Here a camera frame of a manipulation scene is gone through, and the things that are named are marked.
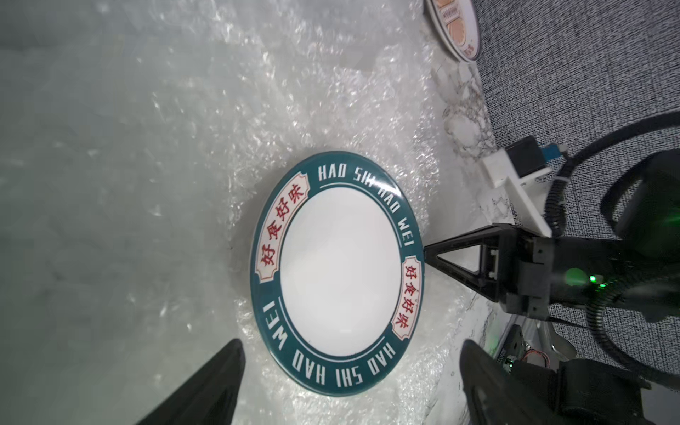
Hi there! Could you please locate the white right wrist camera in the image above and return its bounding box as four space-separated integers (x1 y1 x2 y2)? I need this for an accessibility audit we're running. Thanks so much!
480 136 568 237

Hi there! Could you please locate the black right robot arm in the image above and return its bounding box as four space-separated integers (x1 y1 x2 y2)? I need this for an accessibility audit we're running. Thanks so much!
424 112 679 390

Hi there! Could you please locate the plate bubble wrap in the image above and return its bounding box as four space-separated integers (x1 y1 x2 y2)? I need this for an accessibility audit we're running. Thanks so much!
1 1 485 424

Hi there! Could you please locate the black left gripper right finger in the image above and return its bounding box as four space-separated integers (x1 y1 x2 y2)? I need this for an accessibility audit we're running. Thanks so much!
460 339 563 425

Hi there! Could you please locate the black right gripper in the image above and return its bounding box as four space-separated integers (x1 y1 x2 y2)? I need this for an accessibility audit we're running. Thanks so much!
423 224 679 322

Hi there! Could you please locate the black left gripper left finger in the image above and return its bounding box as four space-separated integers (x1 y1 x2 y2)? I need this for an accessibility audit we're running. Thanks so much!
140 338 246 425

